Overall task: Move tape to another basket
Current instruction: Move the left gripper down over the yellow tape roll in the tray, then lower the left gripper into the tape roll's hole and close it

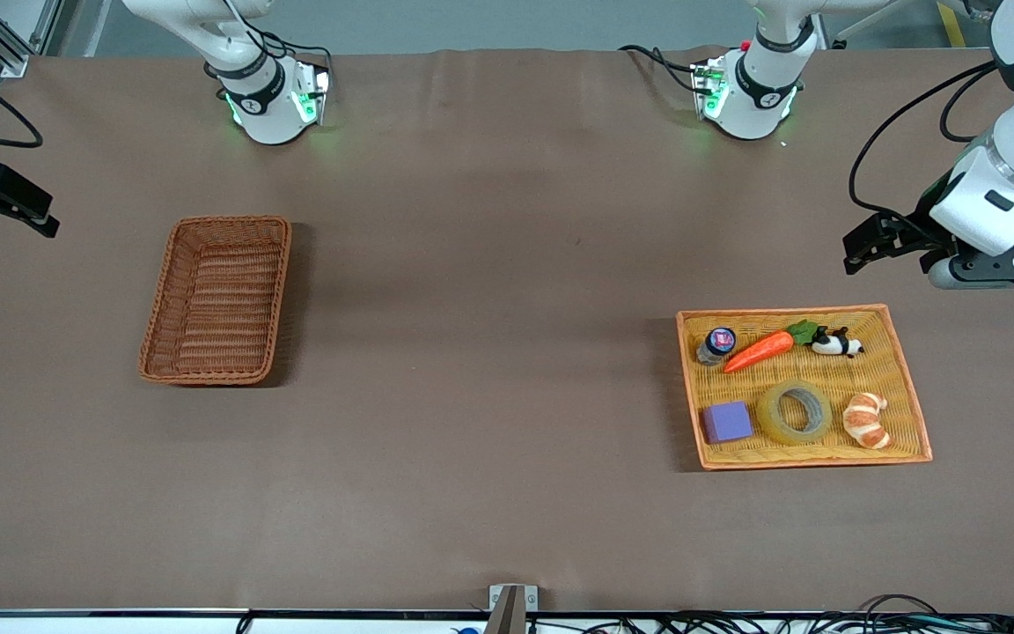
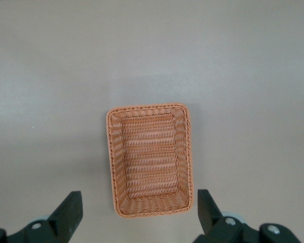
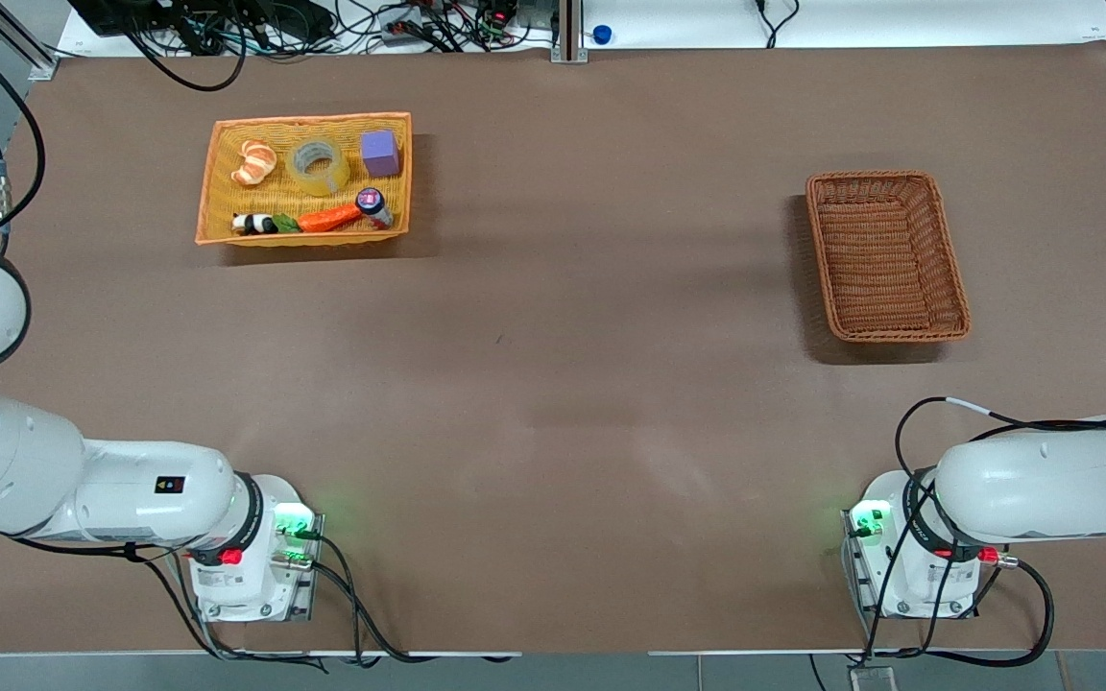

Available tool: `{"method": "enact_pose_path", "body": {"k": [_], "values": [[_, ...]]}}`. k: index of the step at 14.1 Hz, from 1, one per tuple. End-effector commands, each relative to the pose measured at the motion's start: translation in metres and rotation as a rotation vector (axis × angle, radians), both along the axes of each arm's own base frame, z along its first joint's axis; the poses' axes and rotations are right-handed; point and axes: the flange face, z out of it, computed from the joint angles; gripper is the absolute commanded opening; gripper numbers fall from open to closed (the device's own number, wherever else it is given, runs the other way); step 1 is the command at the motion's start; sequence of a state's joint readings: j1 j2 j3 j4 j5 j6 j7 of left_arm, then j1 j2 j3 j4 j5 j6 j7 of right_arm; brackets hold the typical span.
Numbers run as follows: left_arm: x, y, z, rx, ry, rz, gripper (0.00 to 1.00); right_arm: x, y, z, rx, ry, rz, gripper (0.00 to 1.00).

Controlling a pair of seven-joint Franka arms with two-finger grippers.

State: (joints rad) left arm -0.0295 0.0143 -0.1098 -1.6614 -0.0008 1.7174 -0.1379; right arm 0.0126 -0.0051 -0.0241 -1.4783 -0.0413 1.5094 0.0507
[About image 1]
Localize long black left arm cable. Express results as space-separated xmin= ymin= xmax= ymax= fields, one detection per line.
xmin=849 ymin=60 xmax=1001 ymax=232

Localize orange yellow wicker basket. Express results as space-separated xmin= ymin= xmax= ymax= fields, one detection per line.
xmin=676 ymin=304 xmax=933 ymax=471

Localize toy croissant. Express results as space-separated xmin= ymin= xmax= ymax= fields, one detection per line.
xmin=842 ymin=393 xmax=893 ymax=450

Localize purple cube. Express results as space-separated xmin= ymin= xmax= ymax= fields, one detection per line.
xmin=702 ymin=401 xmax=754 ymax=445

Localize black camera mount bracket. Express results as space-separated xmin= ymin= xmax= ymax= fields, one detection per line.
xmin=952 ymin=220 xmax=1014 ymax=284

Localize black cable tangle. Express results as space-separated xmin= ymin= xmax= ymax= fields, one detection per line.
xmin=234 ymin=594 xmax=1014 ymax=634

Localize grey metal bar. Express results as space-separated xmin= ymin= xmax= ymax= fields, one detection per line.
xmin=833 ymin=0 xmax=913 ymax=49

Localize black white panda toy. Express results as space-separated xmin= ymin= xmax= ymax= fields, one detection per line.
xmin=811 ymin=328 xmax=865 ymax=358

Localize orange toy carrot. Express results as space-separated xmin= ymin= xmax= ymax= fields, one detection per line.
xmin=724 ymin=321 xmax=819 ymax=374

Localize aluminium frame profile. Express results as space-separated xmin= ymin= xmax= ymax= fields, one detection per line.
xmin=0 ymin=0 xmax=63 ymax=78

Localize metal table edge bracket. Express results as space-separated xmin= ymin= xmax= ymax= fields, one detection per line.
xmin=489 ymin=584 xmax=539 ymax=634

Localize black right base cable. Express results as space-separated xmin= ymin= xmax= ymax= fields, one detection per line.
xmin=221 ymin=0 xmax=334 ymax=70

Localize black left base cable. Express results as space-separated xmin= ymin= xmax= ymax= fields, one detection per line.
xmin=620 ymin=44 xmax=703 ymax=94

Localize yellow clear tape roll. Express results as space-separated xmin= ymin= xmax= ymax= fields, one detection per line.
xmin=756 ymin=380 xmax=834 ymax=446

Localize short black looped cable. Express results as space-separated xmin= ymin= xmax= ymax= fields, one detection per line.
xmin=940 ymin=79 xmax=1001 ymax=144

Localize brown wicker basket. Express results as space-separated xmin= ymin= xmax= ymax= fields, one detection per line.
xmin=138 ymin=216 xmax=293 ymax=387

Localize small jar blue lid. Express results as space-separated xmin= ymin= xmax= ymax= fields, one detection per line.
xmin=696 ymin=327 xmax=737 ymax=366

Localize black base cable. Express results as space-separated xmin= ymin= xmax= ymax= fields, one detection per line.
xmin=620 ymin=44 xmax=703 ymax=94
xmin=221 ymin=0 xmax=334 ymax=70

